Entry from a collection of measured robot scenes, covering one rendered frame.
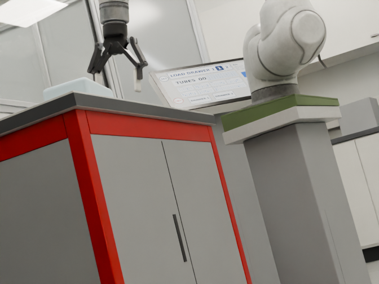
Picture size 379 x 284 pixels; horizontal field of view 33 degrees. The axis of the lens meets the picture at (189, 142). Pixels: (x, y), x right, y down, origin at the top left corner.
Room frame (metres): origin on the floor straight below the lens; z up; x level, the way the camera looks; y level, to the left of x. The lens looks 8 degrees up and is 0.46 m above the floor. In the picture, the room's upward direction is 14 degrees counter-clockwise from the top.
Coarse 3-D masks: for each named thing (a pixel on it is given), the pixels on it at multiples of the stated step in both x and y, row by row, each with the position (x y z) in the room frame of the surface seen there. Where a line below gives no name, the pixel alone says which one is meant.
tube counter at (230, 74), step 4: (224, 72) 2.76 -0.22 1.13; (228, 72) 2.76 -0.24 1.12; (232, 72) 2.77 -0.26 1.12; (200, 76) 2.72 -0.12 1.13; (204, 76) 2.72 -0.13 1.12; (208, 76) 2.73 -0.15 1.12; (212, 76) 2.73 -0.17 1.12; (216, 76) 2.73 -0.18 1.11; (220, 76) 2.73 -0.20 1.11; (224, 76) 2.74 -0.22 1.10; (228, 76) 2.74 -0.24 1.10; (232, 76) 2.74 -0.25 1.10; (200, 80) 2.70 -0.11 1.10; (204, 80) 2.70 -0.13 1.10; (208, 80) 2.70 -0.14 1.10
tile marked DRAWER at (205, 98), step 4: (196, 96) 2.61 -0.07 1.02; (200, 96) 2.61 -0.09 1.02; (204, 96) 2.62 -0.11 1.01; (208, 96) 2.62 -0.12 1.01; (192, 100) 2.59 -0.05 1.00; (196, 100) 2.59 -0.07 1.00; (200, 100) 2.59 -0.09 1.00; (204, 100) 2.60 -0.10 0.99; (208, 100) 2.60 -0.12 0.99; (212, 100) 2.60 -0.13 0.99
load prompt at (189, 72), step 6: (210, 66) 2.78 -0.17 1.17; (216, 66) 2.79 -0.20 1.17; (222, 66) 2.79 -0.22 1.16; (228, 66) 2.80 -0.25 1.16; (174, 72) 2.72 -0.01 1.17; (180, 72) 2.73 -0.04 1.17; (186, 72) 2.73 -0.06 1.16; (192, 72) 2.74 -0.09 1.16; (198, 72) 2.74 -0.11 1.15; (204, 72) 2.75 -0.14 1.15; (210, 72) 2.75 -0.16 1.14; (174, 78) 2.69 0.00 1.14
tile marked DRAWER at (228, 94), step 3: (231, 90) 2.67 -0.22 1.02; (216, 93) 2.64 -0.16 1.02; (219, 93) 2.64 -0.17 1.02; (222, 93) 2.65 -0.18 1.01; (225, 93) 2.65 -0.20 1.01; (228, 93) 2.65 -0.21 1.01; (231, 93) 2.65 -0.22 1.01; (234, 93) 2.65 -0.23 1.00; (216, 96) 2.62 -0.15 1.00; (219, 96) 2.63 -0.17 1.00; (222, 96) 2.63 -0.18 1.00; (225, 96) 2.63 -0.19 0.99; (228, 96) 2.63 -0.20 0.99; (231, 96) 2.63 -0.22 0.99; (234, 96) 2.64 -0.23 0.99; (216, 99) 2.61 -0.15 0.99
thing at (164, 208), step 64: (0, 128) 1.15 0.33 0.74; (64, 128) 1.11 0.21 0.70; (128, 128) 1.25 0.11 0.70; (192, 128) 1.53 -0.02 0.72; (0, 192) 1.18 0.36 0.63; (64, 192) 1.13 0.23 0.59; (128, 192) 1.20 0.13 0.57; (192, 192) 1.46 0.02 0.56; (0, 256) 1.20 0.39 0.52; (64, 256) 1.14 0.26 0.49; (128, 256) 1.16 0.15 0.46; (192, 256) 1.38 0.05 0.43
